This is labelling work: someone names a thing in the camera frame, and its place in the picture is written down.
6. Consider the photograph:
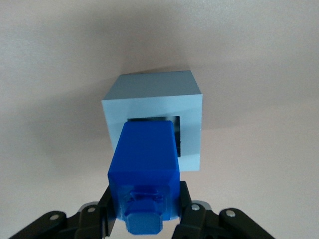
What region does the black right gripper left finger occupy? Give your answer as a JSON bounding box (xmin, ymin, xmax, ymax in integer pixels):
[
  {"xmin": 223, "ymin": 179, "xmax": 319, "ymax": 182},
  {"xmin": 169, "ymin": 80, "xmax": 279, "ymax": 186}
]
[{"xmin": 9, "ymin": 184, "xmax": 118, "ymax": 239}]

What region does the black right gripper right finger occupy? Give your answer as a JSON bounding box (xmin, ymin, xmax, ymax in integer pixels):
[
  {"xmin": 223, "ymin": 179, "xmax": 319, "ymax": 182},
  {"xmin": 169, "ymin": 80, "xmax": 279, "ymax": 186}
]
[{"xmin": 171, "ymin": 180, "xmax": 275, "ymax": 239}]

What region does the blue plastic insert part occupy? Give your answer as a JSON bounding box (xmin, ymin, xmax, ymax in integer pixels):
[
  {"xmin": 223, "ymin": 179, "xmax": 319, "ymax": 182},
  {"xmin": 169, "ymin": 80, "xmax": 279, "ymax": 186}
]
[{"xmin": 107, "ymin": 120, "xmax": 182, "ymax": 236}]

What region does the gray cube base with hole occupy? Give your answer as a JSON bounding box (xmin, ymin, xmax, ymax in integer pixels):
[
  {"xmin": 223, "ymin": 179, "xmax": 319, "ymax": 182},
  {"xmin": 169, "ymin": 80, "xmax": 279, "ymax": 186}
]
[{"xmin": 101, "ymin": 70, "xmax": 205, "ymax": 173}]

